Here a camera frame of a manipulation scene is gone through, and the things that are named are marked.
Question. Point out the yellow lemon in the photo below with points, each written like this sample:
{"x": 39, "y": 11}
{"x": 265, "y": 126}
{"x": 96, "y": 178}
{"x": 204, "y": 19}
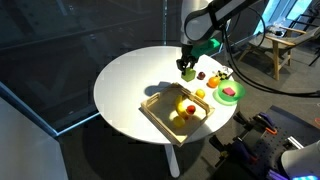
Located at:
{"x": 200, "y": 93}

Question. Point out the orange fruit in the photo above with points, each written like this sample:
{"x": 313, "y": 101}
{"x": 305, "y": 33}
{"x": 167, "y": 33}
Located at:
{"x": 213, "y": 82}

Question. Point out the wooden armchair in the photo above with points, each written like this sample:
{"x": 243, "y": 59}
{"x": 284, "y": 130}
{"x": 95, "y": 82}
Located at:
{"x": 276, "y": 56}

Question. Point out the white device with blue light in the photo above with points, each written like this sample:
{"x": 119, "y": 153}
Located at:
{"x": 300, "y": 160}

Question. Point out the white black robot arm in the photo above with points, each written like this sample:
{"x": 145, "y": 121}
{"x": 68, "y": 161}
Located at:
{"x": 196, "y": 20}

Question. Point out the black perforated plate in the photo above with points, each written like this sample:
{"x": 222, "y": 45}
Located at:
{"x": 283, "y": 140}

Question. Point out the yellow banana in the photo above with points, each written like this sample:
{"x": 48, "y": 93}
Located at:
{"x": 180, "y": 107}

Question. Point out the light window frame rail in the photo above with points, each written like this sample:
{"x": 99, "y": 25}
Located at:
{"x": 56, "y": 133}

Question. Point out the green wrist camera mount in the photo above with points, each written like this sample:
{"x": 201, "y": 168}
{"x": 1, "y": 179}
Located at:
{"x": 208, "y": 46}

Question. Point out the dark red plum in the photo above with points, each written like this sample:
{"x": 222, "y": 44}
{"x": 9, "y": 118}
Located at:
{"x": 201, "y": 75}

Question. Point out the round yellow fruit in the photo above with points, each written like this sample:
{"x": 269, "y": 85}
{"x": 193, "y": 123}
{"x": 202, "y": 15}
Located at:
{"x": 179, "y": 122}

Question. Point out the white table base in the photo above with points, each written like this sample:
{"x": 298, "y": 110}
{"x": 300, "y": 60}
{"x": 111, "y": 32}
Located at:
{"x": 171, "y": 160}

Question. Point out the small red green fruit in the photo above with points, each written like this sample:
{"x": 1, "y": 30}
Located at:
{"x": 191, "y": 109}

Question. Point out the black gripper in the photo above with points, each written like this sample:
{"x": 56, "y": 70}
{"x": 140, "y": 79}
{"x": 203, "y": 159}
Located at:
{"x": 188, "y": 56}

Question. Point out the black white patterned cube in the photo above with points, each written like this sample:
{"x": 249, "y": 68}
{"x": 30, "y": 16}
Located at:
{"x": 222, "y": 74}

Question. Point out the red block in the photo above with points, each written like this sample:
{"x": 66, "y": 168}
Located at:
{"x": 228, "y": 91}

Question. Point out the light wooden slatted tray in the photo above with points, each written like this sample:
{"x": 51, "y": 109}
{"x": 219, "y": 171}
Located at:
{"x": 160, "y": 110}

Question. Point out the translucent green bowl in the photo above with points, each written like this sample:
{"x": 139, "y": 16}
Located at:
{"x": 238, "y": 87}

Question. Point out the light green block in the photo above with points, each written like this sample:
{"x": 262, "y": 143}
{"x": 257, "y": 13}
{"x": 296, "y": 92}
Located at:
{"x": 189, "y": 76}

